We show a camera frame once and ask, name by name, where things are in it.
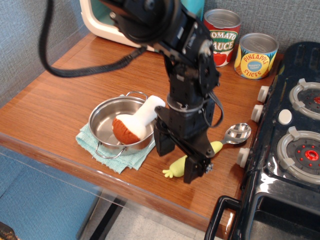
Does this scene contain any plush mushroom toy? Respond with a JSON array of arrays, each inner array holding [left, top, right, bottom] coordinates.
[[112, 95, 166, 145]]

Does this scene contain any pineapple slices can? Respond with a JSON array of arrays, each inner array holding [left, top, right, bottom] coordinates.
[[234, 33, 279, 80]]

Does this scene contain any stainless steel pot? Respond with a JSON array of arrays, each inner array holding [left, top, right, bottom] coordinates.
[[88, 91, 155, 160]]

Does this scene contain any light blue cloth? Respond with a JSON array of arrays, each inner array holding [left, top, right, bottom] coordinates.
[[75, 94, 171, 175]]

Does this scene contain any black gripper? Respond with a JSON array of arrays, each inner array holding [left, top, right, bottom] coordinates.
[[153, 98, 215, 184]]

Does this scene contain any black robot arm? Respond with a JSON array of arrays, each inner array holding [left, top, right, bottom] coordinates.
[[104, 0, 221, 184]]

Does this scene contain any spoon with yellow-green handle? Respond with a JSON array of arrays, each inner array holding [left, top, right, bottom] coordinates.
[[162, 122, 252, 179]]

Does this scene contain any orange object at corner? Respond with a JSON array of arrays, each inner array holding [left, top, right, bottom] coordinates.
[[0, 222, 19, 240]]

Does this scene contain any toy microwave teal and cream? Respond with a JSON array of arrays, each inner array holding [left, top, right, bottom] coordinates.
[[80, 0, 209, 55]]

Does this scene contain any black toy stove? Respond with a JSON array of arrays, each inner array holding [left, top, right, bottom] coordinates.
[[205, 41, 320, 240]]

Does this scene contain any tomato sauce can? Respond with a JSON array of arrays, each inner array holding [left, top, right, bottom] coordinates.
[[204, 8, 242, 67]]

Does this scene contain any black braided cable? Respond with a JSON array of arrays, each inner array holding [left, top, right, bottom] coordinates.
[[38, 0, 148, 78]]

